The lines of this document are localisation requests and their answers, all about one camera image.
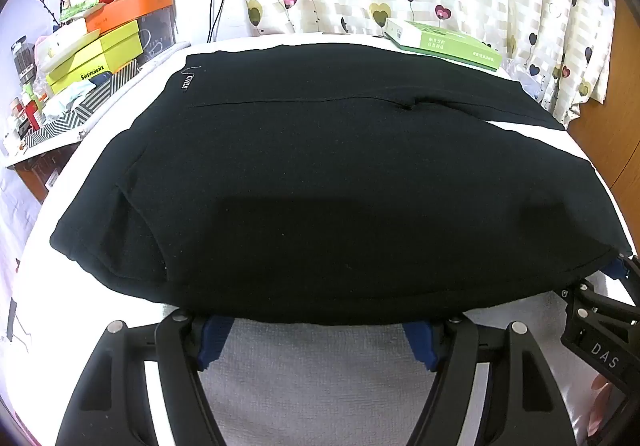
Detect white flat box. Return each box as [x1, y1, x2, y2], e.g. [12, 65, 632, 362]
[45, 20, 103, 61]

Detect clear plastic storage box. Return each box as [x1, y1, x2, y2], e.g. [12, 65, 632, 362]
[137, 6, 178, 68]

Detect white terry towel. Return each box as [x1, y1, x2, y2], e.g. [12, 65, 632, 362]
[165, 286, 640, 446]

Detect light blue plastic bag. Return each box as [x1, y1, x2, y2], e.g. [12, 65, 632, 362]
[42, 81, 98, 124]

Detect green flat box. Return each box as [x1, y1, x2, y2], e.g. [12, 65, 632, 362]
[382, 18, 503, 73]

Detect white bed sheet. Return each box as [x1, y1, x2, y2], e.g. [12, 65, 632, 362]
[10, 34, 640, 446]

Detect dark glass jar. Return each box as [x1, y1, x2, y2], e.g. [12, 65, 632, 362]
[12, 39, 37, 87]

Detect orange box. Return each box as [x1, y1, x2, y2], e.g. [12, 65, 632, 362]
[82, 0, 175, 34]

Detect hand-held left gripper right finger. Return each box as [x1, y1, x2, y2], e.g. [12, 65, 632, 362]
[402, 316, 576, 446]

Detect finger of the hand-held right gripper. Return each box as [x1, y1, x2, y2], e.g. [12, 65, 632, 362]
[562, 250, 640, 327]

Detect wooden nightstand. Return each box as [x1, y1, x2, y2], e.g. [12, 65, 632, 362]
[5, 141, 76, 204]

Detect yellow-green box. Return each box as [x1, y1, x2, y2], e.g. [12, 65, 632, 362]
[46, 20, 142, 94]

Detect black white striped box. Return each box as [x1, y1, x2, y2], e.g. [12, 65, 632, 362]
[22, 59, 141, 149]

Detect black pants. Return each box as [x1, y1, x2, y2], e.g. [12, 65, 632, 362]
[49, 42, 632, 327]

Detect wooden wardrobe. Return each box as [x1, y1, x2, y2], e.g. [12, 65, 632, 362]
[567, 0, 640, 207]

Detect person's right hand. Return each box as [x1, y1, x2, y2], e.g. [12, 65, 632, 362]
[590, 373, 626, 434]

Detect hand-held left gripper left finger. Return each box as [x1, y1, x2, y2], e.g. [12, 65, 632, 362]
[54, 314, 238, 446]

